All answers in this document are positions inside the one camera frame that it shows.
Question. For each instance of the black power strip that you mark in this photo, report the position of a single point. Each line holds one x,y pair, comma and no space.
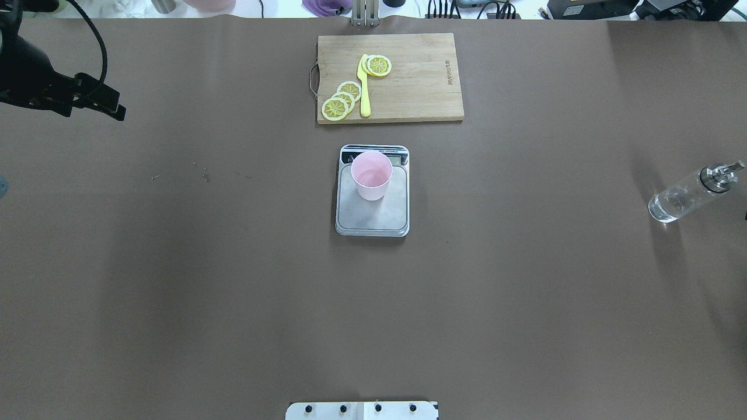
491,10

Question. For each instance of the pink bowl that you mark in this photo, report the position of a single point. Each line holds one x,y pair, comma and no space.
210,6

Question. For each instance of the purple cloth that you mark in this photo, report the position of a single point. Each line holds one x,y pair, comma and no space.
327,8

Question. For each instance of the clear glass sauce bottle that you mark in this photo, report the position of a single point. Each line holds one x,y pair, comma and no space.
694,191

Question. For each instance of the bamboo cutting board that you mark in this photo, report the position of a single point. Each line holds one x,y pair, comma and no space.
423,86

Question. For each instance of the black thermos bottle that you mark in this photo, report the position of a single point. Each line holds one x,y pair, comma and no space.
394,3

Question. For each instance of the pink plastic cup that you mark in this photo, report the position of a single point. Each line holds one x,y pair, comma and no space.
371,172

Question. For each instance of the yellow plastic knife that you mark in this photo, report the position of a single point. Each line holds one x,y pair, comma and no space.
364,106

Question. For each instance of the aluminium frame post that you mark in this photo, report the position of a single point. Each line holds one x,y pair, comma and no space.
365,13

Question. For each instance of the lemon slice under pair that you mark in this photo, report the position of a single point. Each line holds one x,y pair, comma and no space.
364,64

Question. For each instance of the lemon slice top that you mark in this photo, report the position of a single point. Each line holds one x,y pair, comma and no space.
333,110

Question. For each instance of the lemon slice front pair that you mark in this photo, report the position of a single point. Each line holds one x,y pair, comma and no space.
379,65

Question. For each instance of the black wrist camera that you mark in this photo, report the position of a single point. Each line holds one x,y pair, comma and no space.
91,93

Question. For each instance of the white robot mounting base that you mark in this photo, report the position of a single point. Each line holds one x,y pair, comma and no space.
363,410

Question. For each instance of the silver digital kitchen scale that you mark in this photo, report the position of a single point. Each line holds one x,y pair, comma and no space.
387,216

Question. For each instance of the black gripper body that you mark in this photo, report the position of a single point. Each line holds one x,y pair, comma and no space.
26,69

